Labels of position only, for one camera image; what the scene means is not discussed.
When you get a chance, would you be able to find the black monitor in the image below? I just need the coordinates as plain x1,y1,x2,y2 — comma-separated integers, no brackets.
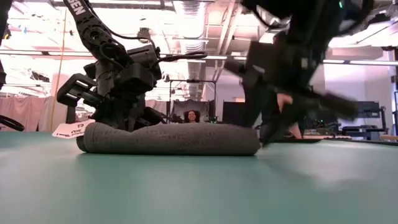
356,101,381,119

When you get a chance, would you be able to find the black ceiling dome camera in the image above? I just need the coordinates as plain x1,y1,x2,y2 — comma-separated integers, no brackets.
136,27,152,44

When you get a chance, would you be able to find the black partition panel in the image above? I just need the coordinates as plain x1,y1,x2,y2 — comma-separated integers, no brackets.
221,101,246,127

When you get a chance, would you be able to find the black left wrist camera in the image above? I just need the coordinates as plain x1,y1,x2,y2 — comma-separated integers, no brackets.
126,44,162,80

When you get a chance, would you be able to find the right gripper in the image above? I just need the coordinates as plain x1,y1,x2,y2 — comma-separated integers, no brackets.
242,30,359,147

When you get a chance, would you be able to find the silver ventilation duct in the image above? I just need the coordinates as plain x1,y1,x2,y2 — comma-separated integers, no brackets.
172,0,210,100

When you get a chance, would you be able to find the yellow cable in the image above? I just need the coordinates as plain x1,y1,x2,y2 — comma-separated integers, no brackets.
49,7,68,131

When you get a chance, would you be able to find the white handwritten paper tag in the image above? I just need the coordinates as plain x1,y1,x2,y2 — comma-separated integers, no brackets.
52,119,96,139

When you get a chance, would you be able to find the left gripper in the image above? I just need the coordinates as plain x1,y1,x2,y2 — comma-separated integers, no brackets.
57,60,169,131

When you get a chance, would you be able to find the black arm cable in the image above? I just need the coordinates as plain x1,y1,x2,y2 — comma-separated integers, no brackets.
149,51,208,71

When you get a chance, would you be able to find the teal table mat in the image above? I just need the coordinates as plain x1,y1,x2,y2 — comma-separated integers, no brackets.
0,131,398,224

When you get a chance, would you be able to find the person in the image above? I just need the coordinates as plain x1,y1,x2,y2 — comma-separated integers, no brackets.
183,110,201,124
276,93,303,140

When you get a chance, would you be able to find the black cable loop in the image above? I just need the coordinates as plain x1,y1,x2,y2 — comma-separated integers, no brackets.
0,114,25,132

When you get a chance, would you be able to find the beige curtain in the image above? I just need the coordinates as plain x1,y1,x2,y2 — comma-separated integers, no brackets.
0,96,68,132

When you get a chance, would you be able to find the grey towel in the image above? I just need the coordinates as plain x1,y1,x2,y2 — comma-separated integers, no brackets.
76,121,261,157

